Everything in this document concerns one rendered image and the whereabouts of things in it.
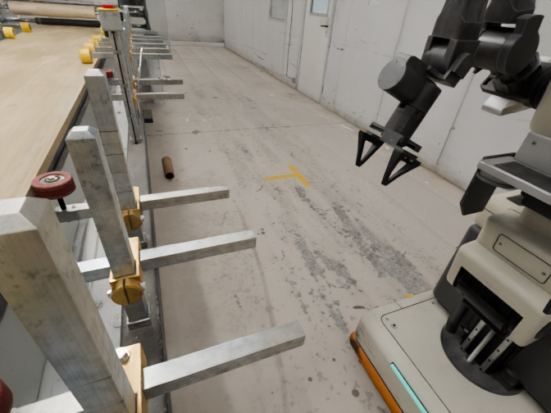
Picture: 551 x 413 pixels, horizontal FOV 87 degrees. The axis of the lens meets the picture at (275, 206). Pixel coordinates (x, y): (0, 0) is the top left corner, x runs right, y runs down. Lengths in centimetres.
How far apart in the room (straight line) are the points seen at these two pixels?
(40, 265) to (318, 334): 138
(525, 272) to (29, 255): 88
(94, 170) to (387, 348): 110
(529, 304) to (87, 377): 81
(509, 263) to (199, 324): 123
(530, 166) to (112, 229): 80
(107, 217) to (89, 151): 11
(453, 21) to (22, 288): 67
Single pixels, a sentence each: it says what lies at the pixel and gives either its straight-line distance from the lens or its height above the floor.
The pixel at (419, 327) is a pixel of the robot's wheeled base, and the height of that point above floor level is 28.
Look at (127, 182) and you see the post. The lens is 78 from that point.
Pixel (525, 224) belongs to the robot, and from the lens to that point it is 89.
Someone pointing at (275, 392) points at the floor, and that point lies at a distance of 139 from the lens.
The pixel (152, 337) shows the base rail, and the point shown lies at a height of 70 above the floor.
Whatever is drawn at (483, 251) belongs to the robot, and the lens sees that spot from 91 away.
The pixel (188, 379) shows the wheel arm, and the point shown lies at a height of 83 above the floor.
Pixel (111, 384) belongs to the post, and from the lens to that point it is 37.
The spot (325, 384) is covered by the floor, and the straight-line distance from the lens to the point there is 143.
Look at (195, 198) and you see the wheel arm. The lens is 86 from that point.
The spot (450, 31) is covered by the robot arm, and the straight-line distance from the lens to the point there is 66.
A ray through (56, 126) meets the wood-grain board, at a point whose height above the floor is 90.
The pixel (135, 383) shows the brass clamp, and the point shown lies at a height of 86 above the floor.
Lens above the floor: 128
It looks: 35 degrees down
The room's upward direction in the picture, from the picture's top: 5 degrees clockwise
